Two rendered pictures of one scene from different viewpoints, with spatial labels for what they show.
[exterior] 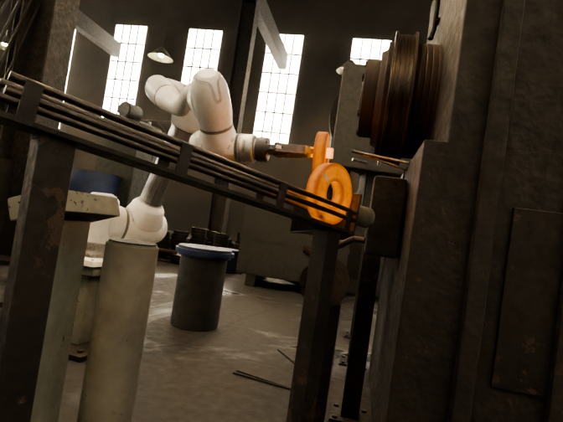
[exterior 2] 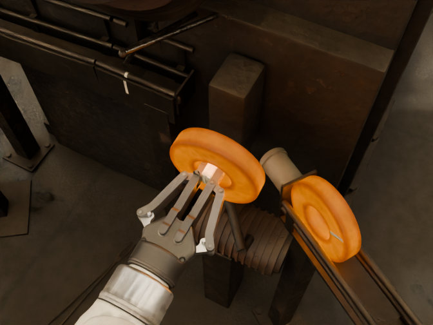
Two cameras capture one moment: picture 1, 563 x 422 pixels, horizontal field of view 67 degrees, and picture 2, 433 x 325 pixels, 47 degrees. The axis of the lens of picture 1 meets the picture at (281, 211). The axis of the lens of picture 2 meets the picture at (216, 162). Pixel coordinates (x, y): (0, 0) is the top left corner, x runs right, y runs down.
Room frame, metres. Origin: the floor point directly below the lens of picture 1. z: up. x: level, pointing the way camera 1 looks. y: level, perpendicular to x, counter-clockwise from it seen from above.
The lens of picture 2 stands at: (1.15, 0.30, 1.51)
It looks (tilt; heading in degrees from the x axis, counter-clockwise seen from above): 58 degrees down; 286
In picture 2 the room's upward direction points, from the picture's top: straight up
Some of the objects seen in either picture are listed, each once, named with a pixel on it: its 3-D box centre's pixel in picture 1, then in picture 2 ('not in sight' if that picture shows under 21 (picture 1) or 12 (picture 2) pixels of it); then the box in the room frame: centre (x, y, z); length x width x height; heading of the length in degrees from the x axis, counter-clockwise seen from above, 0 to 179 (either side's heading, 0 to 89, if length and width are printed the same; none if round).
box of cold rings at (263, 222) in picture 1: (296, 249); not in sight; (4.35, -0.21, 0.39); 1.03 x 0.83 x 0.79; 83
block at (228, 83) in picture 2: (386, 217); (236, 111); (1.29, -0.32, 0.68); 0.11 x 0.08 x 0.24; 79
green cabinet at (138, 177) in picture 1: (129, 190); not in sight; (4.89, 1.77, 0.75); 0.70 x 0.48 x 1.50; 169
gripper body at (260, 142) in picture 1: (271, 150); (165, 249); (1.30, 0.06, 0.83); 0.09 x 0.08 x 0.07; 79
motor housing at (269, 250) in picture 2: (315, 351); (238, 263); (1.22, -0.16, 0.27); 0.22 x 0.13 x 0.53; 169
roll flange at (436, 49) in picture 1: (418, 103); not in sight; (1.51, -0.43, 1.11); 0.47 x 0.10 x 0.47; 169
